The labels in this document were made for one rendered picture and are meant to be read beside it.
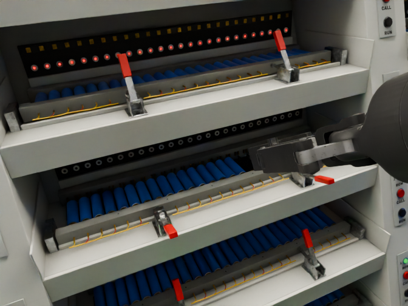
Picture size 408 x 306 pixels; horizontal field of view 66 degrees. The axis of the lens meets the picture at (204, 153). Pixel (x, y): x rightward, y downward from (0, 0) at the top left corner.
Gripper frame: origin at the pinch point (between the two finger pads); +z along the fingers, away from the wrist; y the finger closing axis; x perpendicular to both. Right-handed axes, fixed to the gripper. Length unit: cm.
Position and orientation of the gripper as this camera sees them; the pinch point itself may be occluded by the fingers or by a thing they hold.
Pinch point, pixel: (280, 152)
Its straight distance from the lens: 38.5
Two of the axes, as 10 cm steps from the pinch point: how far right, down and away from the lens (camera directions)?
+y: -9.2, 2.5, -3.1
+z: -3.0, 0.9, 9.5
